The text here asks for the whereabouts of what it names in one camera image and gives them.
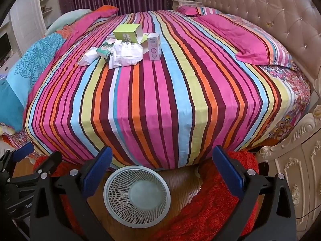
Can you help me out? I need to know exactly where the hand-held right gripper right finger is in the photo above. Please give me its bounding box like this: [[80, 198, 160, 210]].
[[212, 145, 298, 241]]

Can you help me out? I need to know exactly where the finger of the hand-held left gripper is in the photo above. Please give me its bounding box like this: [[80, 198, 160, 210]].
[[7, 151, 63, 185], [0, 142, 35, 172]]

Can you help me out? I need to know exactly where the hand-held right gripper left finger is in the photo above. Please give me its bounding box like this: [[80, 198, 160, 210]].
[[29, 146, 113, 241]]

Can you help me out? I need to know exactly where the pale grey plastic waste basket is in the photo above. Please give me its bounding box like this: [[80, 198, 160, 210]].
[[103, 165, 172, 228]]

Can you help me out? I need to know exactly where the small white wrapper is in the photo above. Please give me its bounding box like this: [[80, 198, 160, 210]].
[[77, 47, 101, 67]]

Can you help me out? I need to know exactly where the large white packet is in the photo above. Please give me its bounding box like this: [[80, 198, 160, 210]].
[[108, 40, 143, 69]]

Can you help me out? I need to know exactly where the small green and white box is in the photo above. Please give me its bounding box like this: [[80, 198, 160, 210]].
[[96, 42, 112, 60]]

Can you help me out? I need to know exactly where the white and purple box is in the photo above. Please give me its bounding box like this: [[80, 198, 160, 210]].
[[147, 33, 162, 61]]

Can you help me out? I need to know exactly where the green cardboard medicine box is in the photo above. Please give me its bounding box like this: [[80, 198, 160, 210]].
[[113, 23, 148, 45]]

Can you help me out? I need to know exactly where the red shaggy rug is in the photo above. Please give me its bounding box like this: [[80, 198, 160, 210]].
[[33, 150, 259, 241]]

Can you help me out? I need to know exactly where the cream carved bedside cabinet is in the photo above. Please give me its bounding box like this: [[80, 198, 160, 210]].
[[255, 105, 321, 241]]

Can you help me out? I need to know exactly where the blue and pink patterned quilt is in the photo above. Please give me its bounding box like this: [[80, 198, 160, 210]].
[[0, 5, 120, 132]]

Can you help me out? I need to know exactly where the colourful striped bed sheet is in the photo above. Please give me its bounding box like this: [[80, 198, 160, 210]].
[[24, 9, 312, 172]]

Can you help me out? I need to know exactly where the floral patterned bed sheet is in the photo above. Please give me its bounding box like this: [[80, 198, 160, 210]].
[[262, 65, 312, 141]]

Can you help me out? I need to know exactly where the black television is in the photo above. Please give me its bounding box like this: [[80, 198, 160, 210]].
[[0, 32, 12, 61]]

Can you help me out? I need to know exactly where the large pink pillow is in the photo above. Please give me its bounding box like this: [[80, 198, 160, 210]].
[[196, 13, 299, 68]]

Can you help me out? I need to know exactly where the white wardrobe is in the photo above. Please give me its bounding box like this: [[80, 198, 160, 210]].
[[9, 0, 69, 56]]

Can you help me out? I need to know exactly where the pale green pillow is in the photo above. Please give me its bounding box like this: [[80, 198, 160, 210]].
[[45, 8, 92, 36]]

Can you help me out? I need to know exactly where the small pink pillow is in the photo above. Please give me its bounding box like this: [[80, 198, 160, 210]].
[[177, 5, 221, 18]]

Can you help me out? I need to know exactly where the beige tufted headboard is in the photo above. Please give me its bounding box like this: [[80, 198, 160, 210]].
[[200, 0, 321, 87]]

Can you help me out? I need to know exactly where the cream nightstand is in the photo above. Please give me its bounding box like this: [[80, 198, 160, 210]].
[[172, 0, 204, 12]]

